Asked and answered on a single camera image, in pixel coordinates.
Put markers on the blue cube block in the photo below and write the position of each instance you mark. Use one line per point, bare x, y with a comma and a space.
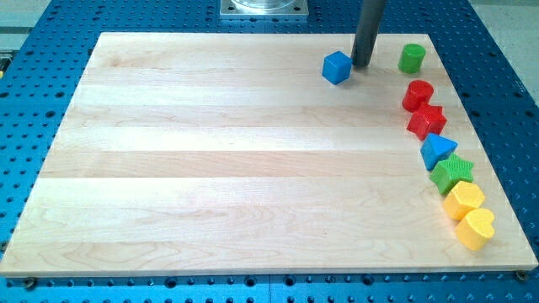
336, 67

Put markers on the blue triangle block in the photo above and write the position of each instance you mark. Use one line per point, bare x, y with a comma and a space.
436, 148

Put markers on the light wooden board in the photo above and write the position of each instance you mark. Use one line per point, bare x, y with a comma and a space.
198, 154

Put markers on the red cylinder block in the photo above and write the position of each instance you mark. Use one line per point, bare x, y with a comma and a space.
418, 92

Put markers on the red star block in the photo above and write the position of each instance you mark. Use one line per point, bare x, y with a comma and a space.
427, 119

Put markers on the green cylinder block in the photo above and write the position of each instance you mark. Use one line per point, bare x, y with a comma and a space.
411, 58

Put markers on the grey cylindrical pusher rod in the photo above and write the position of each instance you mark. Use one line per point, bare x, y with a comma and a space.
370, 19

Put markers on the green star block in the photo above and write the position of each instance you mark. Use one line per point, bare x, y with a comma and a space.
447, 173

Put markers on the yellow hexagon block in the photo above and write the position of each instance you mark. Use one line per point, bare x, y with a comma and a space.
463, 198

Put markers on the yellow heart block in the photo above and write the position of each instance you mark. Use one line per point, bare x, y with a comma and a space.
476, 228

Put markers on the blue perforated metal table plate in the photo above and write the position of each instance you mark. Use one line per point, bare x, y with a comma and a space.
490, 49

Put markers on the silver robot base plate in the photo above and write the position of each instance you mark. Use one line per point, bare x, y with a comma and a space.
263, 8

